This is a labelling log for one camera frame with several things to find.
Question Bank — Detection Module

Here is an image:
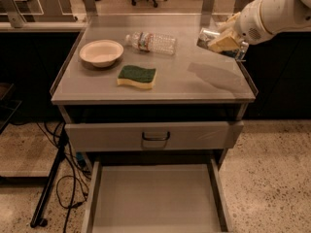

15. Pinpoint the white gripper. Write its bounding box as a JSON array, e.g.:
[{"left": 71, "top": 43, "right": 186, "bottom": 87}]
[{"left": 208, "top": 0, "right": 273, "bottom": 52}]

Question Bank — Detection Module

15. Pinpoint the silver blue redbull can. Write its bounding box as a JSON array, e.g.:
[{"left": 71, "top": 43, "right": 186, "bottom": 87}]
[{"left": 197, "top": 28, "right": 249, "bottom": 61}]

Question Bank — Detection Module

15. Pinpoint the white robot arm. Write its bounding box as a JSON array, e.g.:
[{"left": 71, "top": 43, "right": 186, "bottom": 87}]
[{"left": 208, "top": 0, "right": 311, "bottom": 52}]

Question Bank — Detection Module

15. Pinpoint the grey metal drawer cabinet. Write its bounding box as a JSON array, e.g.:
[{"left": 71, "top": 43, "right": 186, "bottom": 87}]
[{"left": 49, "top": 13, "right": 259, "bottom": 233}]

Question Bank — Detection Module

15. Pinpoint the grey upper drawer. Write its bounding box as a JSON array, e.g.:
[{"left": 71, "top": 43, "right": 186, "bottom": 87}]
[{"left": 65, "top": 121, "right": 244, "bottom": 152}]

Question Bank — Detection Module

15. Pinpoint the open grey middle drawer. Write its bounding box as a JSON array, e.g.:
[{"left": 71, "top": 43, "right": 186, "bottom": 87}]
[{"left": 81, "top": 157, "right": 233, "bottom": 233}]

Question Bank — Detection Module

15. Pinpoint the clear plastic water bottle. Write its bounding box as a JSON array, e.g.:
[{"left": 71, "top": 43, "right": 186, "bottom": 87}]
[{"left": 125, "top": 32, "right": 177, "bottom": 55}]

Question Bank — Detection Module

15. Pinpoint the green yellow sponge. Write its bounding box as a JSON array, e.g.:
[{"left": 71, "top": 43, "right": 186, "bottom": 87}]
[{"left": 117, "top": 65, "right": 156, "bottom": 89}]

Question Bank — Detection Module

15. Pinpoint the white paper bowl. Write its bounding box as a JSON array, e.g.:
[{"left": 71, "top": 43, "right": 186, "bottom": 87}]
[{"left": 79, "top": 40, "right": 123, "bottom": 68}]

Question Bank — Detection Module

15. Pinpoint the black stand leg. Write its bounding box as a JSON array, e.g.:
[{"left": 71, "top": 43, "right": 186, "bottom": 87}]
[{"left": 30, "top": 131, "right": 66, "bottom": 228}]

